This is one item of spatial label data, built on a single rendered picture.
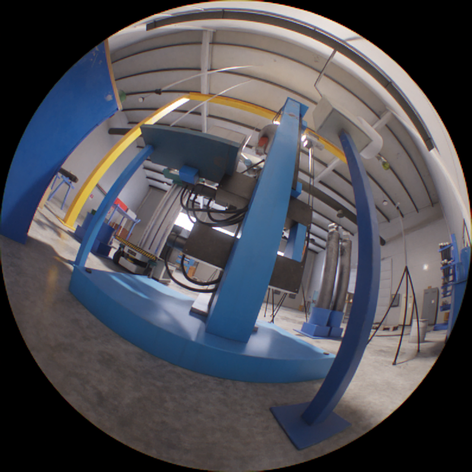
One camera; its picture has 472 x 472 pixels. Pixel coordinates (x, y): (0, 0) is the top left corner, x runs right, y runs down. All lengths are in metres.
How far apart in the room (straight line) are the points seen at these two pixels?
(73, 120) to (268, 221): 1.13
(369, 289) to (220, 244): 0.72
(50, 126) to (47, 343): 0.81
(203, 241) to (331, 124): 0.97
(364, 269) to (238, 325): 0.47
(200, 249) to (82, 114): 1.04
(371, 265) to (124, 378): 0.64
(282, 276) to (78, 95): 1.52
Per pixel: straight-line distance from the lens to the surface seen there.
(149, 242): 2.04
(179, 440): 0.37
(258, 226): 0.65
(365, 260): 0.42
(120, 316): 0.57
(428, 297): 10.35
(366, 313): 0.39
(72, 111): 0.97
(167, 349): 0.53
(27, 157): 0.92
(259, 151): 1.97
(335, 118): 0.91
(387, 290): 11.69
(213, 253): 0.81
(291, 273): 0.94
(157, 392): 0.44
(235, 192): 0.98
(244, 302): 0.59
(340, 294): 2.26
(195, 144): 1.01
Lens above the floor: 0.33
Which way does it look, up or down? 20 degrees up
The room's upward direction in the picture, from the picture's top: 20 degrees clockwise
